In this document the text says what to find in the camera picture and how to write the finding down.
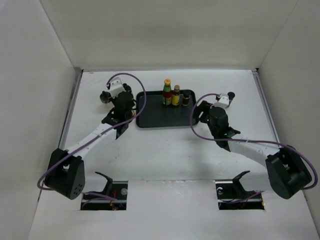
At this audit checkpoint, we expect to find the yellow label bottle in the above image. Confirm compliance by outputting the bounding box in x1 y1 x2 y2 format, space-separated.
171 85 180 106

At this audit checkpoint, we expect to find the black rectangular tray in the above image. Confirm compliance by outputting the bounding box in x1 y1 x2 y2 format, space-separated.
136 89 196 129

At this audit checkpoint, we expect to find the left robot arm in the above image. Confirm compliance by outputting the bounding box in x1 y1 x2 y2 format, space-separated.
41 91 135 200

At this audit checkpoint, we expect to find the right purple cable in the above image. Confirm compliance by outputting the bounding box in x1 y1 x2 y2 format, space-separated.
190 93 316 189

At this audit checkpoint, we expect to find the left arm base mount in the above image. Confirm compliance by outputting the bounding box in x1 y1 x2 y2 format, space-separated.
80 171 129 211

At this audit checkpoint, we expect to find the small black-cap spice shaker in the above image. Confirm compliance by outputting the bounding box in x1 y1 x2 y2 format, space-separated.
182 90 191 107

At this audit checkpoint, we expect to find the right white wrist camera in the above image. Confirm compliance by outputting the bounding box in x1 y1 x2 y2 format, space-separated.
214 93 230 109

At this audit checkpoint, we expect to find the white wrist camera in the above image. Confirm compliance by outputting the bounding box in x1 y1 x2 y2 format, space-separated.
214 93 230 109
106 77 125 99

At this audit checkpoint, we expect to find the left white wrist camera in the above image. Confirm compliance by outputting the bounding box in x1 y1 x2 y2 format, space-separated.
106 77 125 99

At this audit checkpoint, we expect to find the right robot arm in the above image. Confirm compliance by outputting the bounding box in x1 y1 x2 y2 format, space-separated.
190 100 312 199

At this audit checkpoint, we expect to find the clear jar black stopper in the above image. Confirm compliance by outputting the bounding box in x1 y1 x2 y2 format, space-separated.
122 83 132 93
99 91 112 104

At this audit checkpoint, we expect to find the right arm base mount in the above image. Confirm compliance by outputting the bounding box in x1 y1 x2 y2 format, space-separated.
215 170 265 210

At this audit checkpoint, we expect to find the red sauce bottle green label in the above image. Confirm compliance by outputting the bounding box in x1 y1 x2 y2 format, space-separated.
162 78 173 106

